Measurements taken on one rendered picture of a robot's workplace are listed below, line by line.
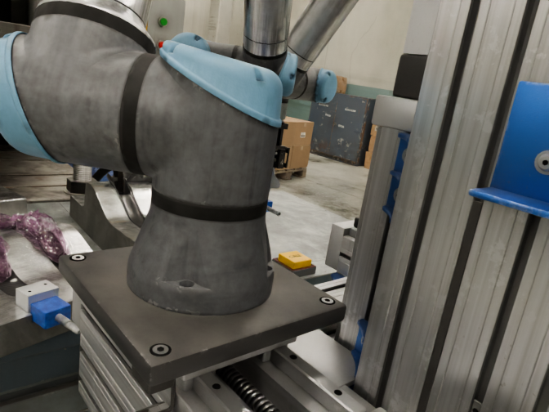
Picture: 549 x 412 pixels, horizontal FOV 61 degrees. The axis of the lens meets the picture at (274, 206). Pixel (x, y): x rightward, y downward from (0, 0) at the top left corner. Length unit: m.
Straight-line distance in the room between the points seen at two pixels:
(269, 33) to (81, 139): 0.41
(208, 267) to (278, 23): 0.45
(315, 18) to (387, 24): 7.51
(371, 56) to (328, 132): 1.47
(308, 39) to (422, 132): 0.54
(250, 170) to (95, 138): 0.14
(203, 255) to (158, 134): 0.11
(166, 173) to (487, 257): 0.28
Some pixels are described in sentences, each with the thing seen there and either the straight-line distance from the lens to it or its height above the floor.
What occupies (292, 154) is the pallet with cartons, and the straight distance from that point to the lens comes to 5.94.
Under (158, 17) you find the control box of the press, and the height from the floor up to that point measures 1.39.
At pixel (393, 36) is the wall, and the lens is 8.33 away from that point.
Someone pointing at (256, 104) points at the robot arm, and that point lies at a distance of 0.41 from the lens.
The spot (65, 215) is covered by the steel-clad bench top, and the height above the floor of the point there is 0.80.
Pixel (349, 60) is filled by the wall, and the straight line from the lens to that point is 8.76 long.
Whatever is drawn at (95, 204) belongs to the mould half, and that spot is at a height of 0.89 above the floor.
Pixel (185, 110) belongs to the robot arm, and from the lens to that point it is 0.41.
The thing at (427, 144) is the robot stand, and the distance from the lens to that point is 0.44.
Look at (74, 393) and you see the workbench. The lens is 1.04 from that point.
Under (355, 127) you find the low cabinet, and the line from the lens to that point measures 7.89.
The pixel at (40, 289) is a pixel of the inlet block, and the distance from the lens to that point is 0.83.
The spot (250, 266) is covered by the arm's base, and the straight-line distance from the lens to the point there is 0.44.
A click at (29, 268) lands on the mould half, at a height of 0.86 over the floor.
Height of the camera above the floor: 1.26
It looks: 16 degrees down
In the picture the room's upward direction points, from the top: 9 degrees clockwise
